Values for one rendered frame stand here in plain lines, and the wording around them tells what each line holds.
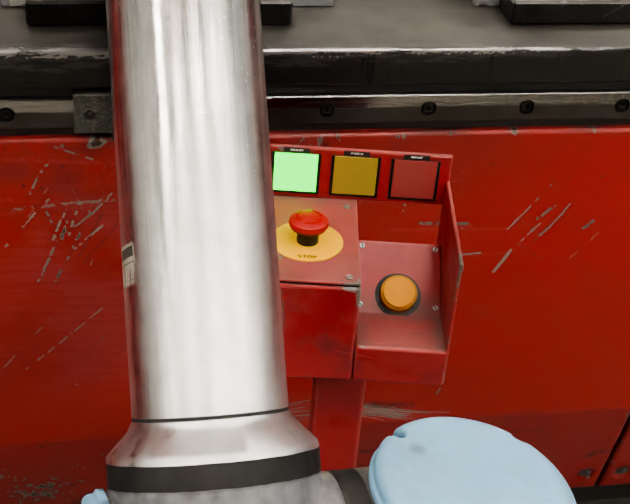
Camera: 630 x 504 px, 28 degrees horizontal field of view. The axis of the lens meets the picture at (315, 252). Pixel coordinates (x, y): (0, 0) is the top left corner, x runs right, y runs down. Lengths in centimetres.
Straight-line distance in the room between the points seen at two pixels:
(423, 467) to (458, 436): 4
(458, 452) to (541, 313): 102
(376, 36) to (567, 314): 49
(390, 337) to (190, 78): 64
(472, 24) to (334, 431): 51
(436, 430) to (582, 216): 95
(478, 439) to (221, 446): 15
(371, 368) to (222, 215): 63
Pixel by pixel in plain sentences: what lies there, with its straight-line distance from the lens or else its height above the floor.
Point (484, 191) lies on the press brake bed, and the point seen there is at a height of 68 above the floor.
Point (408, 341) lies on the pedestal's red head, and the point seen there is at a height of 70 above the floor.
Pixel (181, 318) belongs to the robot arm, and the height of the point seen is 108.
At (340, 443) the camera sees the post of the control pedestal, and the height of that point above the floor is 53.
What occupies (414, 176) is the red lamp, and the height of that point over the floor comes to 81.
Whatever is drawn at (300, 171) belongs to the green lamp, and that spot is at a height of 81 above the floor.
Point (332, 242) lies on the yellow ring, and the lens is 125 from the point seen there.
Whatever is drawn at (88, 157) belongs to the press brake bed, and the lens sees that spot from 146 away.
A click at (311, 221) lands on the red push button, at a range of 123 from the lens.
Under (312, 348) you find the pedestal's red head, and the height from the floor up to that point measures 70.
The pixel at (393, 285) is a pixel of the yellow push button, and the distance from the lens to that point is 129.
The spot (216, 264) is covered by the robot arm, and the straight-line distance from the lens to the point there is 65.
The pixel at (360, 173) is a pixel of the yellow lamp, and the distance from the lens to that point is 131.
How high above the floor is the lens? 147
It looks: 34 degrees down
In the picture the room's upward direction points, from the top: 5 degrees clockwise
